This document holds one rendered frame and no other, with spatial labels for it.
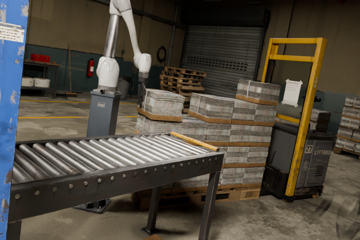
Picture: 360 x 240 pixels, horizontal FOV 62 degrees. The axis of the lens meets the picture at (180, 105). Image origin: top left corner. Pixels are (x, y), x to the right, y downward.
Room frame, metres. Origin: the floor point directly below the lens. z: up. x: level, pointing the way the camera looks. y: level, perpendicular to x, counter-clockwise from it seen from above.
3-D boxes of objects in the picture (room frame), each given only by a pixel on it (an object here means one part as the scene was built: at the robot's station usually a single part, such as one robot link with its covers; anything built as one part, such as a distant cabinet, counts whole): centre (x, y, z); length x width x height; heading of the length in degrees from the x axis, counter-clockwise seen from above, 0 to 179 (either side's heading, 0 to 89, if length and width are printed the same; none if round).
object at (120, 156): (1.61, 0.32, 0.77); 0.47 x 0.05 x 0.05; 48
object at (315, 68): (3.30, -1.37, 0.97); 0.09 x 0.09 x 1.75; 30
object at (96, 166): (1.46, 0.45, 0.77); 0.47 x 0.05 x 0.05; 48
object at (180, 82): (9.80, 0.03, 0.65); 1.33 x 0.94 x 1.30; 142
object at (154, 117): (2.64, 0.13, 0.86); 0.29 x 0.16 x 0.04; 120
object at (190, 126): (2.99, -0.20, 0.42); 1.17 x 0.39 x 0.83; 120
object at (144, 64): (2.68, 0.37, 1.30); 0.13 x 0.11 x 0.16; 22
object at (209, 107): (3.06, -0.31, 0.95); 0.38 x 0.29 x 0.23; 29
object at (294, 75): (3.59, -1.22, 1.28); 0.57 x 0.01 x 0.65; 30
